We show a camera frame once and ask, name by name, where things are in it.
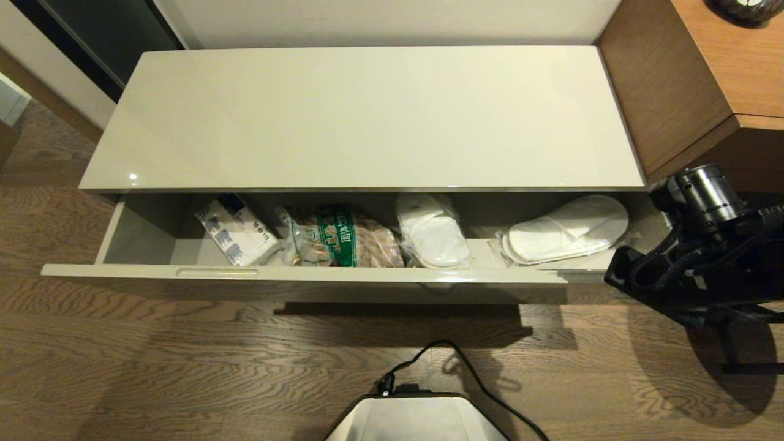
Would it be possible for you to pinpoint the white slipper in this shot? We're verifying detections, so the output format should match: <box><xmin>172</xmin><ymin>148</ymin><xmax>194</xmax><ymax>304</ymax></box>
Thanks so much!
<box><xmin>489</xmin><ymin>194</ymin><xmax>641</xmax><ymax>268</ymax></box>
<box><xmin>394</xmin><ymin>194</ymin><xmax>473</xmax><ymax>270</ymax></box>

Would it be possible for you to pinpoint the white cabinet drawer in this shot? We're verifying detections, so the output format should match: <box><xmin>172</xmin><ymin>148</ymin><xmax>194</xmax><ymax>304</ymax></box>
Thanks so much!
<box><xmin>40</xmin><ymin>191</ymin><xmax>674</xmax><ymax>306</ymax></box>

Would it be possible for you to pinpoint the brown wooden desk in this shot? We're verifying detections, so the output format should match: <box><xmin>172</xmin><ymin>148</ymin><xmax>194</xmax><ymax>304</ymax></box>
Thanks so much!
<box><xmin>597</xmin><ymin>0</ymin><xmax>784</xmax><ymax>195</ymax></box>

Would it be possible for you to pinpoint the dark glass vase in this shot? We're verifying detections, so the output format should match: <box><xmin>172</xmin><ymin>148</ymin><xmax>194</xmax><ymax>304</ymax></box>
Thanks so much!
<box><xmin>707</xmin><ymin>0</ymin><xmax>784</xmax><ymax>29</ymax></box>

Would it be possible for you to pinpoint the green label snack bag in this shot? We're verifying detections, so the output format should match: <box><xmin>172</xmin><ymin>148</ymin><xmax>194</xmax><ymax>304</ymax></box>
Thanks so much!
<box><xmin>274</xmin><ymin>202</ymin><xmax>406</xmax><ymax>269</ymax></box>

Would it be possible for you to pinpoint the glossy grey cabinet top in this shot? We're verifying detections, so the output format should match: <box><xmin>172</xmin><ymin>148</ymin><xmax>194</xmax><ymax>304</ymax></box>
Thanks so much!
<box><xmin>78</xmin><ymin>46</ymin><xmax>647</xmax><ymax>194</ymax></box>

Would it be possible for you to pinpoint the white blue tissue pack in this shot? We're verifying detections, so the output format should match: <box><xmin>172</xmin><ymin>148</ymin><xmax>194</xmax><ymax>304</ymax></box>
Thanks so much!
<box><xmin>195</xmin><ymin>194</ymin><xmax>281</xmax><ymax>268</ymax></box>

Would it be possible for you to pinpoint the dark glass door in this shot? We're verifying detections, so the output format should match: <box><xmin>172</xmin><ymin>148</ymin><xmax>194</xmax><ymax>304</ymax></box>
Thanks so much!
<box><xmin>9</xmin><ymin>0</ymin><xmax>186</xmax><ymax>104</ymax></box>

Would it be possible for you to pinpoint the pale grey panel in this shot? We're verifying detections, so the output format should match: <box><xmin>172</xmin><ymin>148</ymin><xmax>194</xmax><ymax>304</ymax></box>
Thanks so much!
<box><xmin>0</xmin><ymin>75</ymin><xmax>31</xmax><ymax>127</ymax></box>

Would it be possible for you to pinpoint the black base cable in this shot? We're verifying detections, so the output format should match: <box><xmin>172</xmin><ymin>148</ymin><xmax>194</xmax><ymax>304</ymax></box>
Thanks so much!
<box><xmin>377</xmin><ymin>340</ymin><xmax>549</xmax><ymax>441</ymax></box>

